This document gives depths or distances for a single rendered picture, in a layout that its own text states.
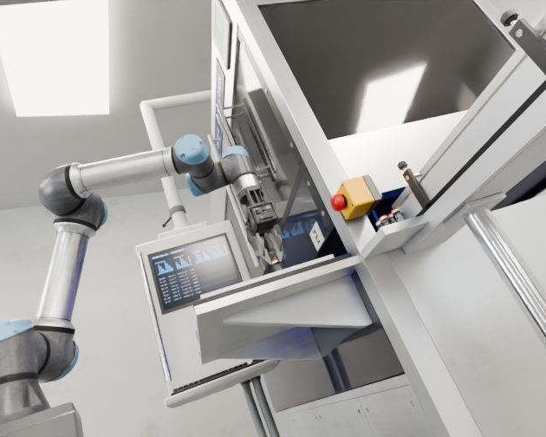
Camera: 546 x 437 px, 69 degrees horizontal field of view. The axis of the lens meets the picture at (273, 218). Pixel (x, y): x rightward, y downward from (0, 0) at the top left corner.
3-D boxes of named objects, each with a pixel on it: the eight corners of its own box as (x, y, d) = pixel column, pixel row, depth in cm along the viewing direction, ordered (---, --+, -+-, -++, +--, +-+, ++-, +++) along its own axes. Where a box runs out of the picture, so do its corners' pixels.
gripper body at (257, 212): (253, 225, 102) (238, 187, 107) (250, 240, 110) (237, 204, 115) (280, 218, 105) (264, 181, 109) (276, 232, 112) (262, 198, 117)
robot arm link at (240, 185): (232, 192, 117) (258, 185, 119) (237, 205, 115) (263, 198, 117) (233, 177, 110) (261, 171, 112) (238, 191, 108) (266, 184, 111)
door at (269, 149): (282, 225, 151) (234, 111, 174) (306, 157, 113) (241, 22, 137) (281, 225, 151) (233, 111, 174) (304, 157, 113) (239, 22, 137)
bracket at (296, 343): (320, 358, 143) (306, 323, 148) (321, 356, 140) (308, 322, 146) (229, 393, 133) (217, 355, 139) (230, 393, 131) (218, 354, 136)
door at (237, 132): (267, 270, 192) (230, 172, 215) (282, 226, 151) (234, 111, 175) (265, 270, 192) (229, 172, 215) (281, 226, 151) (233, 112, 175)
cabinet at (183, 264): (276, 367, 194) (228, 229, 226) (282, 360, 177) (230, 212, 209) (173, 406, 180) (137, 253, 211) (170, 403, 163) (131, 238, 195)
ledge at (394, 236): (413, 243, 97) (409, 236, 98) (440, 218, 86) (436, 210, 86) (364, 259, 93) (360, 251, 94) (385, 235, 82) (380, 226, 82)
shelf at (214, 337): (320, 322, 158) (317, 317, 159) (389, 253, 97) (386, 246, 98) (201, 365, 144) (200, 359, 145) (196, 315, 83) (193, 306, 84)
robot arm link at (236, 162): (222, 164, 122) (248, 154, 123) (233, 193, 118) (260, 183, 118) (216, 150, 115) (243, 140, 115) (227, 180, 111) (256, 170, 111)
